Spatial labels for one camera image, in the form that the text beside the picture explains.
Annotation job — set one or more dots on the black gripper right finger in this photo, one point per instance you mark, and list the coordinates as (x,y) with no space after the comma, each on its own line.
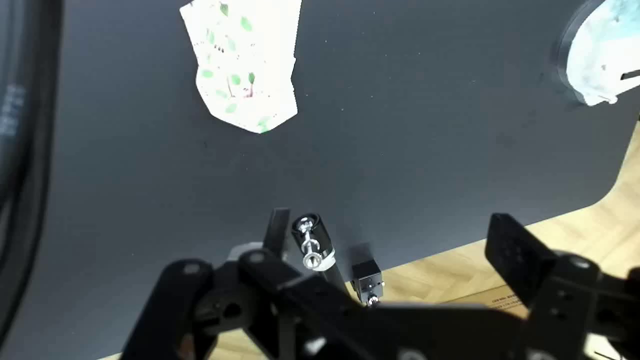
(573,301)

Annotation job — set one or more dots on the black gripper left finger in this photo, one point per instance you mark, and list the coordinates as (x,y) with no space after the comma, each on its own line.
(280,292)

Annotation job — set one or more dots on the white cloth with green leaves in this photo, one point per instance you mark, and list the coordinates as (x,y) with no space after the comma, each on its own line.
(242,66)

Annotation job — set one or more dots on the small black metal clamp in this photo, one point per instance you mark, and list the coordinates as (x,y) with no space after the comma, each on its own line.
(366,273)

